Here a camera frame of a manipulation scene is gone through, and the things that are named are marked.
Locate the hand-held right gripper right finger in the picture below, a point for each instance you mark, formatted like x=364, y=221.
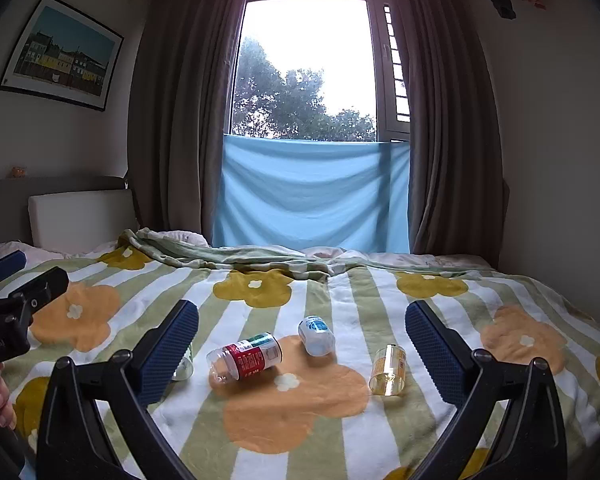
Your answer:
x=435, y=355

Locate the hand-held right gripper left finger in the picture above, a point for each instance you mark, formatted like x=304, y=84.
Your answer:
x=170, y=355

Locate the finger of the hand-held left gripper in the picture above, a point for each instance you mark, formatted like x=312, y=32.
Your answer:
x=5, y=265
x=42, y=285

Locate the clear yellow cup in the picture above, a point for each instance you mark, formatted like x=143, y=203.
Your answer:
x=389, y=370

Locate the person's left hand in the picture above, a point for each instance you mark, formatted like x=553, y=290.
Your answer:
x=4, y=397

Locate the grey bed headboard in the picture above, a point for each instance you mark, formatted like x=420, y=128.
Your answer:
x=5, y=200

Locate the white headboard cushion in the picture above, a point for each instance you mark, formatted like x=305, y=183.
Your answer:
x=80, y=220

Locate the red-labelled clear bottle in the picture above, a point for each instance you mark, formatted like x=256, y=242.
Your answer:
x=247, y=360

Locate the small orange figure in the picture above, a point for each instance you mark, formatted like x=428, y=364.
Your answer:
x=19, y=172

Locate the crumpled green blanket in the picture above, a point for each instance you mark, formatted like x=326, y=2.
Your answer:
x=190, y=252

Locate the white blue-labelled bottle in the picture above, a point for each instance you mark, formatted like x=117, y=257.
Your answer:
x=316, y=336

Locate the flower striped blanket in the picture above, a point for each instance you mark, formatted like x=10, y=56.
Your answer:
x=330, y=435

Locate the light blue cloth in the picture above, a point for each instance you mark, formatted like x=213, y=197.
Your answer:
x=310, y=195

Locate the brown curtain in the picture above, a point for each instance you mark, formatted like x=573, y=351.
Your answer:
x=185, y=110
x=445, y=135

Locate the window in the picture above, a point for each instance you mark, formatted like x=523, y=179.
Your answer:
x=305, y=35

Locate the framed wall picture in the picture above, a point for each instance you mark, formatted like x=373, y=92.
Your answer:
x=62, y=52

